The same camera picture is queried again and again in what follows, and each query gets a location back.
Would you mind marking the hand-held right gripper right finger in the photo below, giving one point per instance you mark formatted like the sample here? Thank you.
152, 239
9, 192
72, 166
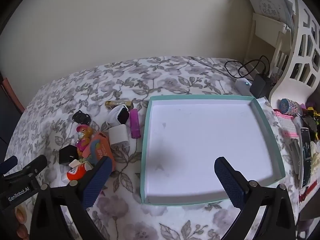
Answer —
228, 180

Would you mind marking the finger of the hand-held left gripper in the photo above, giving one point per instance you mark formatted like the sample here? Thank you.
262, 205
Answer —
8, 164
32, 166

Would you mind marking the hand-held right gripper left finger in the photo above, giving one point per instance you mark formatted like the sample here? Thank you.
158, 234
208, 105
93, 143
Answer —
97, 177

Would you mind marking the orange glue bottle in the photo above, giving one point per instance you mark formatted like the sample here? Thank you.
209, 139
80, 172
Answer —
75, 173

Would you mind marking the orange and blue case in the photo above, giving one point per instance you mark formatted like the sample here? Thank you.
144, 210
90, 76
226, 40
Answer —
101, 150

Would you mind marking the black charger cube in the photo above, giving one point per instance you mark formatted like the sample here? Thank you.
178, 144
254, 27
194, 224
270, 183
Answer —
67, 155

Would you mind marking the toy dog with pink hat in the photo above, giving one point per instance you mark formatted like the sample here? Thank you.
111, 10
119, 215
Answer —
83, 136

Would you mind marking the white charger plug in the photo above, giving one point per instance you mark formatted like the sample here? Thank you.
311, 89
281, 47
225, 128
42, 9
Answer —
118, 136

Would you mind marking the teal cardboard tray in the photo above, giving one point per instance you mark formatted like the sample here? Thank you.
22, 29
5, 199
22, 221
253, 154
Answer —
200, 142

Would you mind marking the black car key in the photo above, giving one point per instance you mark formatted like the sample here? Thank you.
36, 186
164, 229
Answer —
81, 117

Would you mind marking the purple lighter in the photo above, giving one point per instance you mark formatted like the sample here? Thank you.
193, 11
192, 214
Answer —
134, 125

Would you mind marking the white smartwatch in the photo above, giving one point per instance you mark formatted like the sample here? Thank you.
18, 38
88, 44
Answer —
120, 116

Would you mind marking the gold rectangular case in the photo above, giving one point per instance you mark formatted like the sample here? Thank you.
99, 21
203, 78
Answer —
117, 104

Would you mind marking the person's left hand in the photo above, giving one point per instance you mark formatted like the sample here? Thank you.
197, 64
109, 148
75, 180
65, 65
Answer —
22, 226

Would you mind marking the dark cabinet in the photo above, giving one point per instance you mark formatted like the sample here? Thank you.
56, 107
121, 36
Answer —
7, 110

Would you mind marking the black remote control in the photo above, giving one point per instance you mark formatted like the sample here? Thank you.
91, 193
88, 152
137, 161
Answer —
305, 155

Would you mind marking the pink knitted cloth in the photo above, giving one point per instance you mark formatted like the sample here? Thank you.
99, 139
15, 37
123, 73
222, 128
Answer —
287, 118

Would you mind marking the silver wristwatch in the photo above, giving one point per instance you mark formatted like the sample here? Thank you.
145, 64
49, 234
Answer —
285, 105

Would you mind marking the white power bank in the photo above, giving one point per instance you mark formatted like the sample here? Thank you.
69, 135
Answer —
243, 83

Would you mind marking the black power adapter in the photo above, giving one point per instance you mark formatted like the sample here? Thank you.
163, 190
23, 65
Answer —
260, 86

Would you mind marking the dark key bunch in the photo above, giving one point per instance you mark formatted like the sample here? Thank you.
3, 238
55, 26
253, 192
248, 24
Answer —
311, 122

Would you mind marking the floral blanket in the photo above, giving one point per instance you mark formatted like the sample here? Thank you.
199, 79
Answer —
175, 80

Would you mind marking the white book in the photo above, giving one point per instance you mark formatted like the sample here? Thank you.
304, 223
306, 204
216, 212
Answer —
267, 2

